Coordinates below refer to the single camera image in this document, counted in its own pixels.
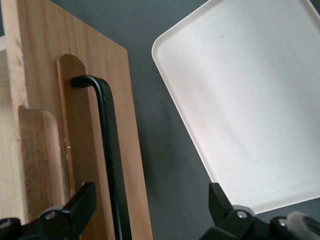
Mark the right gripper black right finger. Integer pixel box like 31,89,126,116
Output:
201,182,271,240

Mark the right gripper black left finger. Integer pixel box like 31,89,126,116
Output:
37,181,98,240

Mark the black hex key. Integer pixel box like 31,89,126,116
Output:
70,74,133,240

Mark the wooden drawer with grooved edge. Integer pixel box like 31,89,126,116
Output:
0,0,154,240

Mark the beige plastic tray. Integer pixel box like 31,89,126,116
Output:
151,0,320,215

